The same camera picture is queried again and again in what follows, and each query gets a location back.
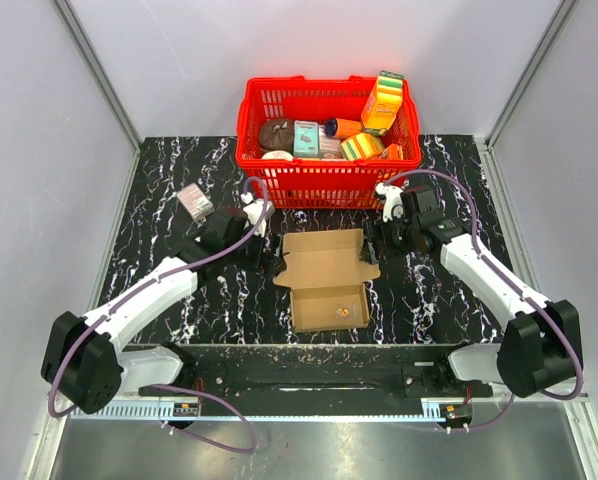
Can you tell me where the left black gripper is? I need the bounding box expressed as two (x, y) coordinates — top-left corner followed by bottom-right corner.
(224, 224), (286, 279)

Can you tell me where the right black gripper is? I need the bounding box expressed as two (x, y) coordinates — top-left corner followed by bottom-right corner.
(358, 210), (419, 266)

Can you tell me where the brown cardboard box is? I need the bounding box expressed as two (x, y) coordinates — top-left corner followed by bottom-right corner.
(273, 229), (380, 333)

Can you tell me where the small clear plastic bag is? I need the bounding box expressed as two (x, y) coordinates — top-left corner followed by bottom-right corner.
(333, 305), (357, 324)

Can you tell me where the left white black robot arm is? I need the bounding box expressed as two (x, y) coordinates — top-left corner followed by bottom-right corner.
(41, 200), (285, 414)

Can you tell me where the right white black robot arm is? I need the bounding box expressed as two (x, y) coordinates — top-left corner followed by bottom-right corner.
(360, 183), (583, 398)

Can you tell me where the small pink card box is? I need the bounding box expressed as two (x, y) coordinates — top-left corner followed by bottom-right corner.
(176, 183), (215, 221)

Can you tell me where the small orange box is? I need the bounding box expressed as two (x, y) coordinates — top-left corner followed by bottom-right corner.
(378, 143), (404, 161)

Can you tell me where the teal small box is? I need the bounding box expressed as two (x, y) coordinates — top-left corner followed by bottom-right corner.
(293, 120), (319, 158)

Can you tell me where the red plastic shopping basket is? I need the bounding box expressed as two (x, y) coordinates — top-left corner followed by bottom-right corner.
(235, 76), (422, 209)

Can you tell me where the yellow green sponge pack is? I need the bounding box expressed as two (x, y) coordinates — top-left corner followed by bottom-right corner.
(340, 132), (384, 161)

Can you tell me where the white round container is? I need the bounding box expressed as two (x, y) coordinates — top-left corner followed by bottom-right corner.
(261, 150), (294, 162)

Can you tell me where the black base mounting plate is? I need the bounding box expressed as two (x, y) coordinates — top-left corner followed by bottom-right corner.
(162, 342), (493, 399)

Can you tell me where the pink white packet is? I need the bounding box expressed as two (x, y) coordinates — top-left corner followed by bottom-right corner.
(319, 125), (343, 160)

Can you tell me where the brown round bun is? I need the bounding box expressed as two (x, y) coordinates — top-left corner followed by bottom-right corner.
(258, 118), (295, 152)

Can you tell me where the orange blue capped bottle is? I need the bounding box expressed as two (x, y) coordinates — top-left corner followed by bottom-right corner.
(324, 117), (363, 140)

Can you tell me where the tall orange sponge pack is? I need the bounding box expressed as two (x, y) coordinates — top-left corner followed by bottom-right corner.
(361, 71), (404, 136)

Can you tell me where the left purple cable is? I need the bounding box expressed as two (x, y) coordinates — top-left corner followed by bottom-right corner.
(47, 175), (270, 454)

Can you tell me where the purple cable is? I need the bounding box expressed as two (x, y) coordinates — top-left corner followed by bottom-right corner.
(47, 175), (270, 454)
(383, 169), (585, 433)

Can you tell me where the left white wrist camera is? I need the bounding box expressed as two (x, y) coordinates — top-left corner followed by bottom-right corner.
(240, 192), (275, 238)

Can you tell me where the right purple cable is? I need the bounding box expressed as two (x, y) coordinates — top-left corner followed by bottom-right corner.
(383, 169), (585, 433)

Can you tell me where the aluminium front rail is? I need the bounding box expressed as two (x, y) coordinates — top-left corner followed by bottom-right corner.
(47, 360), (591, 420)

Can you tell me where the left aluminium corner post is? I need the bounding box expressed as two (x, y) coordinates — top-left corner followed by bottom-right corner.
(50, 0), (143, 152)

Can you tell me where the aluminium corner post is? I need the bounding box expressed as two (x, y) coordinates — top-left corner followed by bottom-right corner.
(484, 0), (579, 150)
(50, 0), (143, 152)

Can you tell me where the right aluminium corner post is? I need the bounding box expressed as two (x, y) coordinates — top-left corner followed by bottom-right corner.
(484, 0), (579, 150)

